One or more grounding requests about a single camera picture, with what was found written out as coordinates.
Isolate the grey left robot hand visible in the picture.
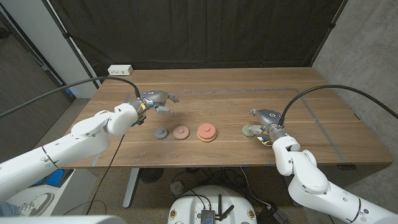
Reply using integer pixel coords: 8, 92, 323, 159
129, 90, 180, 116

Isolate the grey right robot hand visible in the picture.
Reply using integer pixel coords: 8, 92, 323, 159
248, 108, 289, 141

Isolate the green toy disk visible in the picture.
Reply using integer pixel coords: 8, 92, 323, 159
242, 124, 256, 138

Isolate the dusty pink toy disk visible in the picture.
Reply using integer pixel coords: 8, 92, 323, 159
173, 125, 190, 141

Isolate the coral red toy disk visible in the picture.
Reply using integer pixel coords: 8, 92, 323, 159
197, 123, 218, 140

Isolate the grey toy disk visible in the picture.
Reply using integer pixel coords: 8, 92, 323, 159
154, 127, 169, 140

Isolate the large orange toy disk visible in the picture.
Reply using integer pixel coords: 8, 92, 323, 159
197, 133, 218, 143

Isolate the white power strip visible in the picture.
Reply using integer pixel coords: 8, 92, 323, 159
107, 64, 134, 77

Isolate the black backdrop cloth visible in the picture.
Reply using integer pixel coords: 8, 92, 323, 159
48, 0, 346, 83

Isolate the black round floor fan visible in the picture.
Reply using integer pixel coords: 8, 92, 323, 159
139, 167, 165, 184

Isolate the white table leg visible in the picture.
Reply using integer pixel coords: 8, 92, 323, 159
123, 167, 141, 208

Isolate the white round floor object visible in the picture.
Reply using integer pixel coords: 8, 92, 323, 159
170, 181, 185, 197

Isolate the black power adapter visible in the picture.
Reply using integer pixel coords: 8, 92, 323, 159
257, 203, 289, 224

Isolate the black backdrop stand pole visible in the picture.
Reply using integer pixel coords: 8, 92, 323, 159
41, 0, 103, 88
308, 0, 349, 68

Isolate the black radio module with antennas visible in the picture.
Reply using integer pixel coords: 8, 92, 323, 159
200, 194, 236, 224

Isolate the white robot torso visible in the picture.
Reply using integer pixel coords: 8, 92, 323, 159
167, 185, 258, 224

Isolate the white pedal platform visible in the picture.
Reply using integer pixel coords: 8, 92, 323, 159
6, 169, 98, 217

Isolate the blue foot pedal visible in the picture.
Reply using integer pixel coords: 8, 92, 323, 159
42, 169, 65, 187

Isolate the white sneaker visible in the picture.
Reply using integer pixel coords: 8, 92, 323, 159
18, 192, 55, 216

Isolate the person leg in jeans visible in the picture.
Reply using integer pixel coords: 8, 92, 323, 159
0, 202, 20, 218

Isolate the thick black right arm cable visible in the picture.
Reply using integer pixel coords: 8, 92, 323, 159
278, 84, 398, 127

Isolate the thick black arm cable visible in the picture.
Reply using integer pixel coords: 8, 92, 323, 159
278, 84, 398, 127
0, 77, 141, 119

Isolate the thin black left cable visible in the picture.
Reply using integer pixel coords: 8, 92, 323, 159
85, 133, 126, 215

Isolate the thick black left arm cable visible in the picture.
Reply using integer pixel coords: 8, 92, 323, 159
0, 77, 141, 119

